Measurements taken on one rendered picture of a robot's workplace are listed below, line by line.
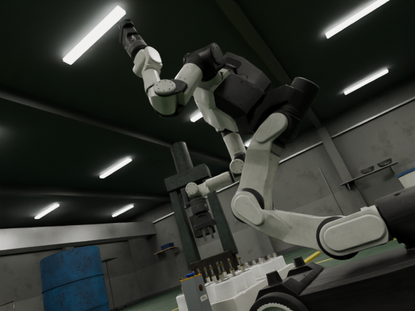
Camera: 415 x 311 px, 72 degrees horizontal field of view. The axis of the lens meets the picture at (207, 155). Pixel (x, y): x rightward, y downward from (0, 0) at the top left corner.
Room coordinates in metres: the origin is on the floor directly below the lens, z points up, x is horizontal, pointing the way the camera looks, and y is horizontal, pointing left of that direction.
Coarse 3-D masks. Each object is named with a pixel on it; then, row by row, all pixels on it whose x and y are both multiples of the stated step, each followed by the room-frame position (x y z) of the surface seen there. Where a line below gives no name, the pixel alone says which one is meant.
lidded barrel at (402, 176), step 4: (412, 168) 3.56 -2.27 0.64; (404, 172) 3.64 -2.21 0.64; (408, 172) 3.61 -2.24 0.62; (412, 172) 3.58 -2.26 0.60; (396, 176) 3.82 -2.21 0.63; (400, 176) 3.74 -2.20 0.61; (404, 176) 3.69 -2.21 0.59; (408, 176) 3.64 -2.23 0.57; (412, 176) 3.60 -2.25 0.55; (400, 180) 3.81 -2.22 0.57; (404, 180) 3.72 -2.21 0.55; (408, 180) 3.66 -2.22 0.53; (412, 180) 3.63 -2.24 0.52; (404, 184) 3.77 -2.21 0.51; (408, 184) 3.70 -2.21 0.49; (412, 184) 3.65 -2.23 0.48
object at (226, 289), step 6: (222, 282) 1.43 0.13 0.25; (228, 282) 1.43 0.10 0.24; (216, 288) 1.44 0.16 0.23; (222, 288) 1.42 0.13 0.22; (228, 288) 1.43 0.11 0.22; (234, 288) 1.45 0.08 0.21; (216, 294) 1.46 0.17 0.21; (222, 294) 1.43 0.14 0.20; (228, 294) 1.43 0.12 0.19; (234, 294) 1.44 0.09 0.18
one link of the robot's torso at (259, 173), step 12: (276, 120) 1.04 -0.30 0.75; (264, 132) 1.06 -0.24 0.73; (276, 132) 1.04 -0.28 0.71; (252, 144) 1.10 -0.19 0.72; (264, 144) 1.08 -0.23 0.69; (252, 156) 1.12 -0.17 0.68; (264, 156) 1.10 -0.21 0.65; (276, 156) 1.16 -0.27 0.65; (252, 168) 1.15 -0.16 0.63; (264, 168) 1.13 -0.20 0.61; (276, 168) 1.20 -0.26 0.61; (240, 180) 1.18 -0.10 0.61; (252, 180) 1.15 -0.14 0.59; (264, 180) 1.13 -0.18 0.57; (252, 192) 1.14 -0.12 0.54; (264, 192) 1.15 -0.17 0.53; (264, 204) 1.15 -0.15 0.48
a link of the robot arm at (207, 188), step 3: (207, 180) 1.44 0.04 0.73; (210, 180) 1.44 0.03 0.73; (204, 183) 1.49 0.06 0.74; (207, 183) 1.43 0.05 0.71; (210, 183) 1.43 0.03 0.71; (201, 186) 1.50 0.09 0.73; (204, 186) 1.50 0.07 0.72; (207, 186) 1.44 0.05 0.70; (210, 186) 1.44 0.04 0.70; (201, 189) 1.50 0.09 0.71; (204, 189) 1.50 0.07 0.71; (207, 189) 1.49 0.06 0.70; (210, 189) 1.45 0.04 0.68; (213, 189) 1.46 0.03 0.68; (204, 192) 1.50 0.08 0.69; (207, 192) 1.49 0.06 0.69; (210, 192) 1.48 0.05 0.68; (204, 195) 1.51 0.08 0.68
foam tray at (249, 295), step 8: (264, 280) 1.69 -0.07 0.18; (248, 288) 1.54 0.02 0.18; (256, 288) 1.58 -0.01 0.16; (240, 296) 1.42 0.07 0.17; (248, 296) 1.48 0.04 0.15; (256, 296) 1.55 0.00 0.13; (216, 304) 1.41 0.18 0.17; (224, 304) 1.39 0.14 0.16; (232, 304) 1.38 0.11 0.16; (240, 304) 1.40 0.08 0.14; (248, 304) 1.46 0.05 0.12
